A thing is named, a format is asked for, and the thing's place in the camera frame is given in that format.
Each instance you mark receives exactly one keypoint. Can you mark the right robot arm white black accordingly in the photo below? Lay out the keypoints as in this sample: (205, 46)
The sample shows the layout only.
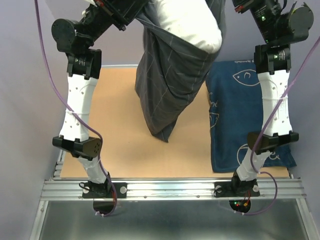
(273, 65)

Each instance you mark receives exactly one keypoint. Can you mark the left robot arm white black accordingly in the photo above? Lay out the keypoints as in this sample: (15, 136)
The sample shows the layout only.
(75, 39)

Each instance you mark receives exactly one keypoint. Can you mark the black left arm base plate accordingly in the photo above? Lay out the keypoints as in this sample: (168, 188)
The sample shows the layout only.
(92, 190)

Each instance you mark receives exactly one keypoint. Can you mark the white stained pillow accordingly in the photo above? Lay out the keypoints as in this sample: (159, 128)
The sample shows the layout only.
(192, 21)

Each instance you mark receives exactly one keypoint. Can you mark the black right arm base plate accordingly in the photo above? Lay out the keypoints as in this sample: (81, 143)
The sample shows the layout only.
(229, 189)

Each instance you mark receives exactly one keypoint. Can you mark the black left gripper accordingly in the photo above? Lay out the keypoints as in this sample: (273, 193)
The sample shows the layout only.
(119, 12)

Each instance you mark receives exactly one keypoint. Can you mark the grey checked pillowcase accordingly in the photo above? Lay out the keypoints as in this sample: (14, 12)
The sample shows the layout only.
(169, 75)

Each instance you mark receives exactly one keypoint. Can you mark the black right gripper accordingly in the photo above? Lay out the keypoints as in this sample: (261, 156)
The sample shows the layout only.
(247, 4)

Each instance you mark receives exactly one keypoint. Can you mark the aluminium mounting rail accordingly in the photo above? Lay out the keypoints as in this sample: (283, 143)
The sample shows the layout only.
(163, 189)

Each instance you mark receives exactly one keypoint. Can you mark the blue fish-print cushion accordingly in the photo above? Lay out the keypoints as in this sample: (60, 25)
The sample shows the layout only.
(241, 101)

